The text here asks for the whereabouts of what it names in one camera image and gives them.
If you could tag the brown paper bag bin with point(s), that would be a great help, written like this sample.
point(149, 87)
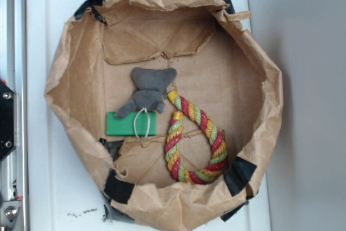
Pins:
point(220, 68)

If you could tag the gray plush elephant toy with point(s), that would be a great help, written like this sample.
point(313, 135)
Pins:
point(151, 90)

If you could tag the white rubber band loop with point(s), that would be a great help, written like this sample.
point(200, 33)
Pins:
point(140, 133)

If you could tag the green rectangular block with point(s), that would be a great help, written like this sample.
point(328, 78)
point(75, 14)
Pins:
point(124, 126)

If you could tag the white plastic tray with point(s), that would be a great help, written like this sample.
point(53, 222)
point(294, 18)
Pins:
point(62, 195)

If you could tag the multicolor twisted rope toy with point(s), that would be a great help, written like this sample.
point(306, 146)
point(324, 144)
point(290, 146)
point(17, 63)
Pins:
point(216, 140)

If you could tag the black metal bracket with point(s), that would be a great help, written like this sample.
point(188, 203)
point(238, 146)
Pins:
point(7, 118)

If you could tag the aluminum frame rail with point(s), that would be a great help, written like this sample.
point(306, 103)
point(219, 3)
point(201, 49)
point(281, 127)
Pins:
point(14, 169)

